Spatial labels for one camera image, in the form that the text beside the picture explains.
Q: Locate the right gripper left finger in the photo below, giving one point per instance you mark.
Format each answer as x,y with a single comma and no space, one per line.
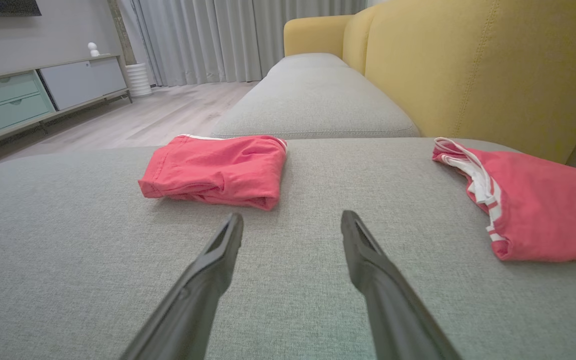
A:
203,295

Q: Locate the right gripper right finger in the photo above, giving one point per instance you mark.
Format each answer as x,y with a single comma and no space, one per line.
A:
388,305

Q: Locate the red shorts white trim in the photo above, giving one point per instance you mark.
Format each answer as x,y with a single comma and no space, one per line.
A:
218,170

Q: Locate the red basketball jersey white sleeves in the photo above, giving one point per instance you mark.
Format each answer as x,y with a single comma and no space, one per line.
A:
548,210

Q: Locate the large grey sofa seat cushion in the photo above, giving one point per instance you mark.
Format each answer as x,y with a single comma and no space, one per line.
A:
293,280

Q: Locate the small grey sofa seat cushion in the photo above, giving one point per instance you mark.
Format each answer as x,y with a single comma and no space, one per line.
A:
313,100

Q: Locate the white ribbed floor pot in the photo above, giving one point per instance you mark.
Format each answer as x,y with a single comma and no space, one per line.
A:
139,80

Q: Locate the white cabinet door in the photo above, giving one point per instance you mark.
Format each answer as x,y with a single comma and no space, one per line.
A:
83,82

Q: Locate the low grey TV cabinet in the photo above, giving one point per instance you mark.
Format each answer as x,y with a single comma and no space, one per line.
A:
33,117

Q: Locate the grey pleated curtain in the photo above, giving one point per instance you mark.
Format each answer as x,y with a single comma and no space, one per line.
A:
218,40

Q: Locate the pale green cabinet drawer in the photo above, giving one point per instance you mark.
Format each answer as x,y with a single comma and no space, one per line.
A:
20,110
5,89

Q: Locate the yellow sofa backrest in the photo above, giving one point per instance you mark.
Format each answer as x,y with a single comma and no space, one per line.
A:
493,65

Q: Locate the small white figurine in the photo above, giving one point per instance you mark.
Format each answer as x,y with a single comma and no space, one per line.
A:
93,50

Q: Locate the brown upright trunk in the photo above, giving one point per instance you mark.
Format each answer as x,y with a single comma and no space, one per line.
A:
122,35

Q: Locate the yellow sofa armrest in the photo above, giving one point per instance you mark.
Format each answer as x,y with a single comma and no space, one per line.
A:
313,35

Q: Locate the dark wall television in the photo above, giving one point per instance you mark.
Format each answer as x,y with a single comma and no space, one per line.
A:
3,6

